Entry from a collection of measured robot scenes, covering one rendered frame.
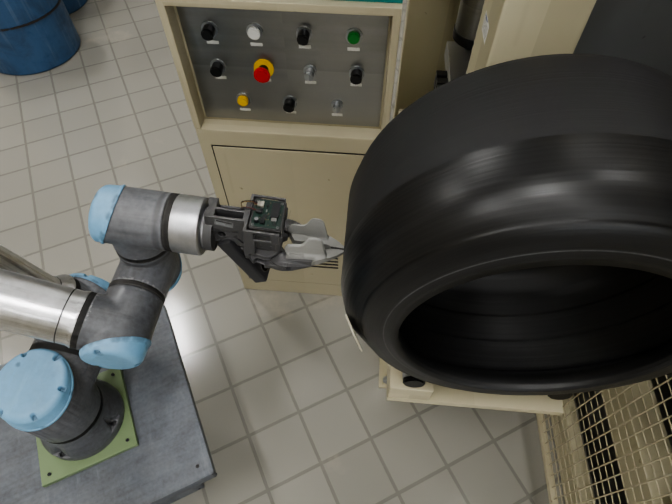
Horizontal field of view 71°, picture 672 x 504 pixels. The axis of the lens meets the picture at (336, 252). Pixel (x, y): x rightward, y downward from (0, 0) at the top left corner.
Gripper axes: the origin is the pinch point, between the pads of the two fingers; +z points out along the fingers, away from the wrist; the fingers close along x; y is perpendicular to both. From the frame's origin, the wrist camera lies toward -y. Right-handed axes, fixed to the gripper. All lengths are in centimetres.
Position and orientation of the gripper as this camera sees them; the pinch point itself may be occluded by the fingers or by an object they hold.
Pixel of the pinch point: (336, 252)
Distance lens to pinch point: 75.0
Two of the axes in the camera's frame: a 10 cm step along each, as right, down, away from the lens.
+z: 9.9, 1.3, 0.4
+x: 0.9, -8.2, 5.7
